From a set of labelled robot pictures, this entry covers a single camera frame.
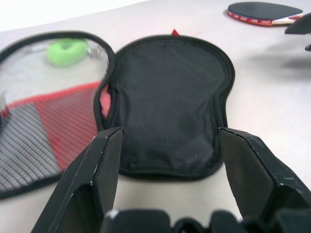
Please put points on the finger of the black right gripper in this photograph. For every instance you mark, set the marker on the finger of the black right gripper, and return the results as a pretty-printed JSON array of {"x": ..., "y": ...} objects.
[
  {"x": 300, "y": 25},
  {"x": 308, "y": 46}
]

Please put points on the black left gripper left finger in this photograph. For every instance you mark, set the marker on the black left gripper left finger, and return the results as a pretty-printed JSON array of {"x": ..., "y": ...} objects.
[{"x": 80, "y": 184}]

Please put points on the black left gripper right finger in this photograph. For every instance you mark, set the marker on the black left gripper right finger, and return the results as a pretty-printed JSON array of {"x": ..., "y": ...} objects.
[{"x": 257, "y": 174}]

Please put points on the green zipper pull tag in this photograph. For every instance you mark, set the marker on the green zipper pull tag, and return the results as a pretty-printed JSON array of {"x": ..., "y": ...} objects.
[{"x": 64, "y": 53}]

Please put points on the black red paddle case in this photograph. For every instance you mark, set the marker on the black red paddle case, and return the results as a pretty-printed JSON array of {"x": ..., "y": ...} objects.
[{"x": 167, "y": 102}]

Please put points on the table tennis paddle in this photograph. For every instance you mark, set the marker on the table tennis paddle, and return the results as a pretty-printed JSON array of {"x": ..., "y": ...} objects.
[{"x": 257, "y": 11}]

